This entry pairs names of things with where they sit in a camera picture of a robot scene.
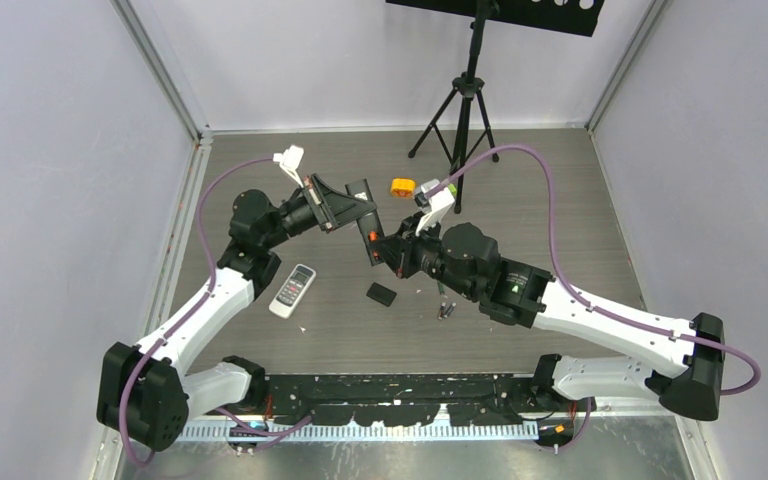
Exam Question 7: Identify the black battery cover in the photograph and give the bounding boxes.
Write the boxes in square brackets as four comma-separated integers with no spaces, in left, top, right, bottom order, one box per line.
[366,282,397,307]

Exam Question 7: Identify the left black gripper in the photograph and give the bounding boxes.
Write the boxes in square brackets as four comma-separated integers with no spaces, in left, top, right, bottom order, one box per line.
[262,174,375,250]

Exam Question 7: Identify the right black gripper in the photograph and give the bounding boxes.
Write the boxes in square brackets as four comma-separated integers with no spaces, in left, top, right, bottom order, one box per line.
[372,211,478,301]

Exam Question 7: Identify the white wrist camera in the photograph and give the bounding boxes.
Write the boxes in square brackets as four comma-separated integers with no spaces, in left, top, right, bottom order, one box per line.
[413,179,455,235]
[272,145,304,187]

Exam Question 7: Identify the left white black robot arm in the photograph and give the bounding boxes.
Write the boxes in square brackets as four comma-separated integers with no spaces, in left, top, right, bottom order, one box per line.
[96,174,376,452]

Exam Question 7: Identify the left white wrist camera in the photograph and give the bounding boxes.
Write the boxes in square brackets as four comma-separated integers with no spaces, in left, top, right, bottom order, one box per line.
[272,145,304,187]

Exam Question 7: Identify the orange yellow plastic object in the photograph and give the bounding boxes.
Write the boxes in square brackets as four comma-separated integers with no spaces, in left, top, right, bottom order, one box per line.
[389,178,417,198]

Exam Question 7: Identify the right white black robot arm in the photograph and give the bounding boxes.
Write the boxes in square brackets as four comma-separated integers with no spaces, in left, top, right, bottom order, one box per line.
[362,215,725,421]

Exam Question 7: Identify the white remote control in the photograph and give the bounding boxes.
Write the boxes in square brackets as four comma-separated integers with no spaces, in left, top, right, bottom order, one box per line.
[268,264,317,319]

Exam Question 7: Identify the aluminium frame rail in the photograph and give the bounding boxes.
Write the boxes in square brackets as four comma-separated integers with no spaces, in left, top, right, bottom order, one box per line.
[151,409,574,452]

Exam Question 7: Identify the black perforated panel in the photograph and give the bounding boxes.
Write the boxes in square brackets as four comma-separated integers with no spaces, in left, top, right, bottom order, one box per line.
[386,0,605,37]

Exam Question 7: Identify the black tripod stand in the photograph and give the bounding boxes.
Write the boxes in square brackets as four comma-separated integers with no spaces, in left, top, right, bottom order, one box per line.
[407,0,501,215]

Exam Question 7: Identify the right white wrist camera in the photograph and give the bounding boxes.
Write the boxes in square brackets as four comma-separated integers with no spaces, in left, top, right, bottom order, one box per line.
[413,179,455,235]

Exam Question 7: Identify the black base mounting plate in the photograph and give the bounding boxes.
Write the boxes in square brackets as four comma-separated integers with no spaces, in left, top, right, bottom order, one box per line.
[223,373,595,427]

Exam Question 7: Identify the dark battery right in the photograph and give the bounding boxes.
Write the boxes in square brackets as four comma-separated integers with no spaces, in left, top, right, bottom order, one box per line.
[443,302,457,318]

